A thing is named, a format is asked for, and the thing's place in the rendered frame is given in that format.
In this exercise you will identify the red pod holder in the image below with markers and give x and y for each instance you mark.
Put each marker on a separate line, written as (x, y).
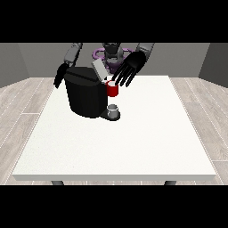
(112, 89)

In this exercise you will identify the dark table leg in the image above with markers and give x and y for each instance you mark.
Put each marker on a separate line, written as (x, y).
(57, 183)
(170, 183)

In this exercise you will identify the grey robot trunk purple rings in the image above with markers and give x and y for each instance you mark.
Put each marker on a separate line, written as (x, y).
(112, 55)

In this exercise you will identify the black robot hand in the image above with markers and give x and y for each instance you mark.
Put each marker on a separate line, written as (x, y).
(131, 67)
(60, 75)

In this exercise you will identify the black coffee machine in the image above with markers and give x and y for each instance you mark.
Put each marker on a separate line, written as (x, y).
(86, 92)

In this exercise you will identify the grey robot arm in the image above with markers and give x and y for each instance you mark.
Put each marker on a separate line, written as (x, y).
(72, 53)
(144, 48)

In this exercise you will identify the pale grey machine lid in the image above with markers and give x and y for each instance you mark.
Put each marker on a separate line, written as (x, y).
(99, 69)

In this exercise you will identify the small grey cup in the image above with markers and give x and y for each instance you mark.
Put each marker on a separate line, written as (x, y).
(113, 110)

